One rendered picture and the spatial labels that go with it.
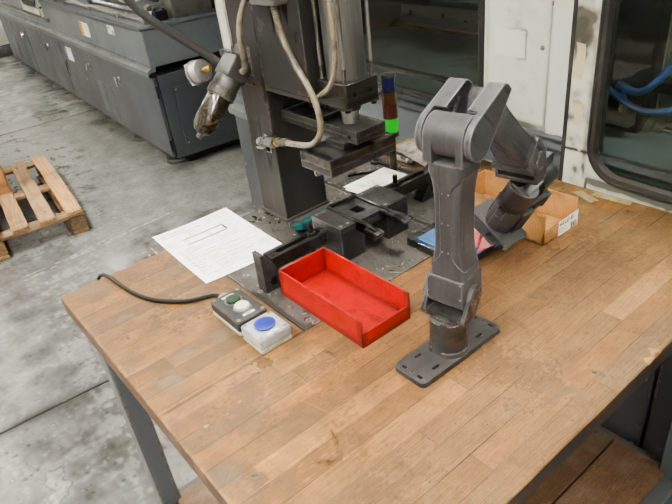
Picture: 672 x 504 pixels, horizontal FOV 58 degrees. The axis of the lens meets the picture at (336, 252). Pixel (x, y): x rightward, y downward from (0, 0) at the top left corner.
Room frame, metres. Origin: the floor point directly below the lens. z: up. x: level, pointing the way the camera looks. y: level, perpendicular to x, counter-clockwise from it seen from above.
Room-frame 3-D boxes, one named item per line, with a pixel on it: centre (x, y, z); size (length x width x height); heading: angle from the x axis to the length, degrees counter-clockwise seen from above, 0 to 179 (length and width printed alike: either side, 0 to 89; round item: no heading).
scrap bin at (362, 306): (0.96, 0.00, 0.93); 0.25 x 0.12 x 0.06; 36
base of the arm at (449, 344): (0.80, -0.17, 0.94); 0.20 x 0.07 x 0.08; 126
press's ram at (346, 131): (1.26, -0.01, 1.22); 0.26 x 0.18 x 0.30; 36
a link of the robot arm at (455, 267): (0.81, -0.19, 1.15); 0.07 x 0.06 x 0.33; 46
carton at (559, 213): (1.22, -0.42, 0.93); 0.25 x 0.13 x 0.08; 36
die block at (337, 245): (1.21, -0.07, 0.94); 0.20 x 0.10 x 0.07; 126
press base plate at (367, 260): (1.29, -0.04, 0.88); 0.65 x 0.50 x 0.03; 126
